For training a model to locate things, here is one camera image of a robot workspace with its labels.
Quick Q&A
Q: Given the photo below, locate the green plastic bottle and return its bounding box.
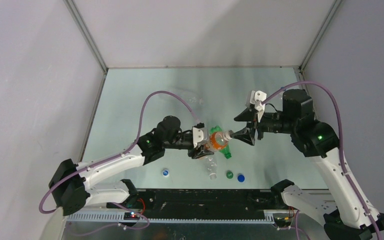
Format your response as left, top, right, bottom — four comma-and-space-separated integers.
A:
209, 125, 232, 159

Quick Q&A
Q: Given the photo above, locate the blue bottle cap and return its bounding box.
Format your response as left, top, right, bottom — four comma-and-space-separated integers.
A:
237, 174, 245, 183

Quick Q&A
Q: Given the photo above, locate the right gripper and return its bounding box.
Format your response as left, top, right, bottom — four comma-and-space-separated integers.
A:
229, 106, 296, 146

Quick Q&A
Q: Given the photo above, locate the right circuit board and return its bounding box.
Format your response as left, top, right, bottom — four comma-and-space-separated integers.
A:
273, 217, 293, 229

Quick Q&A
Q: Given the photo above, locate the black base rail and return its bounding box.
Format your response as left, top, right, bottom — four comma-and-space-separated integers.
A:
123, 188, 290, 220

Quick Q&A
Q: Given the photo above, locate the green bottle cap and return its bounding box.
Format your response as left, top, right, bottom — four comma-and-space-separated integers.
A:
225, 170, 234, 179

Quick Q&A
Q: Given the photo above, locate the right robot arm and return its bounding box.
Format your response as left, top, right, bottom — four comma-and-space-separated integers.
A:
232, 89, 384, 240

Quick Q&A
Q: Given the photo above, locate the orange label bottle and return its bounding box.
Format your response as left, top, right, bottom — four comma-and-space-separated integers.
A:
208, 131, 229, 152

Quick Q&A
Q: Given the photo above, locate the left circuit board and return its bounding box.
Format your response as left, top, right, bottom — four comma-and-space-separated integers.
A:
123, 212, 141, 221

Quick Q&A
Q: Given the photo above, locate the far clear bottle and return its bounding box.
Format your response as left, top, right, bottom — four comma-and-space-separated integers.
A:
171, 88, 205, 106

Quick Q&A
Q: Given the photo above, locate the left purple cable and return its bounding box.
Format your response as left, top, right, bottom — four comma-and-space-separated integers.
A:
38, 90, 203, 215

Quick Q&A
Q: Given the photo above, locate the clear bottle white ring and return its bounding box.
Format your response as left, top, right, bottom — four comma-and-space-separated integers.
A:
203, 155, 219, 180

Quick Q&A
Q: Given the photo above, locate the blue white cap left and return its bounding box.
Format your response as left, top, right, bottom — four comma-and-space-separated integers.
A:
161, 168, 170, 178

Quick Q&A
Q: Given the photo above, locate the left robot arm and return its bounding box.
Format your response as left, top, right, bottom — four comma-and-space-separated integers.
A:
48, 116, 213, 217

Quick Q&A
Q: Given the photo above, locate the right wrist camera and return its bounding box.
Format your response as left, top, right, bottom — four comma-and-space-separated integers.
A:
246, 90, 267, 122

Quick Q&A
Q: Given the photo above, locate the circuit board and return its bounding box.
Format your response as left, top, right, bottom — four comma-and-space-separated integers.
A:
273, 217, 293, 229
123, 212, 141, 221

